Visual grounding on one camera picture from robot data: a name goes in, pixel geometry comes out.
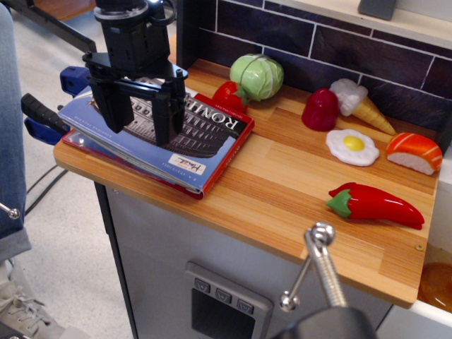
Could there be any black floor cable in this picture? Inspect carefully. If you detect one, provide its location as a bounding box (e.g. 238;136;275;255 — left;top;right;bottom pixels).
23;165;69;216

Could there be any beige sneaker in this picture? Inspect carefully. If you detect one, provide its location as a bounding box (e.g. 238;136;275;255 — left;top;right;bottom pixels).
1;282;65;338

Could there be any black table frame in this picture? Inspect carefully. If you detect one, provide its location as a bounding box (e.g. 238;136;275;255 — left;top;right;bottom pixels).
1;0;97;52

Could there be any blue black bar clamp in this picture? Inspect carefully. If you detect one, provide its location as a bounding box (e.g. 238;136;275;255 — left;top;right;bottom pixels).
20;66;90;145

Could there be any red toy chili pepper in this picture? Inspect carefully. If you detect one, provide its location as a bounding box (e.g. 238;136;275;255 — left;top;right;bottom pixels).
326;182;424;230

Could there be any toy fried egg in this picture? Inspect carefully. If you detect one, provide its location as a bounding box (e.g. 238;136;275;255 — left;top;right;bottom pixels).
326;129;380;167

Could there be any toy salmon sushi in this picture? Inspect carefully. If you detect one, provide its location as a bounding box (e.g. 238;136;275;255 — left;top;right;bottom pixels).
386;132;443;175

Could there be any small metal clamp handle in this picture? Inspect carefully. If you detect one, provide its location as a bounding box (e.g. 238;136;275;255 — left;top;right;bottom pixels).
0;203;20;220

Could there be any red toy strawberry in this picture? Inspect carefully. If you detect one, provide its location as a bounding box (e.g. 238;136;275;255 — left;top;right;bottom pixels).
213;81;248;113

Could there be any Rome guide book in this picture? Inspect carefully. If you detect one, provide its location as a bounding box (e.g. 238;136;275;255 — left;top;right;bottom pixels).
58;88;255;199

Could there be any grey toy oven cabinet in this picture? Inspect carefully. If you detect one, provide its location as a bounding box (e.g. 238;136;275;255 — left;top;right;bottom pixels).
94;183;395;339

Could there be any grey object on ledge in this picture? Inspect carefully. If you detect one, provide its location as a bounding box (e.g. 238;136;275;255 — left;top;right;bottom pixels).
357;0;397;20

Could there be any dark red toy cup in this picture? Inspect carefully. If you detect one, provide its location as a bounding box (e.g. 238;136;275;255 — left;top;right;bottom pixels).
302;88;339;131

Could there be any blue jeans leg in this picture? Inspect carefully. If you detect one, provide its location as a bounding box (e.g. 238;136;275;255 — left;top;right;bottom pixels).
1;6;31;261

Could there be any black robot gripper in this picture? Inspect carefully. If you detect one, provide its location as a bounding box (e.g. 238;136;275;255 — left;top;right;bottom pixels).
83;9;188;146

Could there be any toy ice cream cone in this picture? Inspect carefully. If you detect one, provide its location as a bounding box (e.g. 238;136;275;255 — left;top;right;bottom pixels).
330;78;396;136

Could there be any green toy cabbage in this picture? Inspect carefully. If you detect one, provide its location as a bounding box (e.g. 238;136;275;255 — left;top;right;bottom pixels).
230;54;284;102

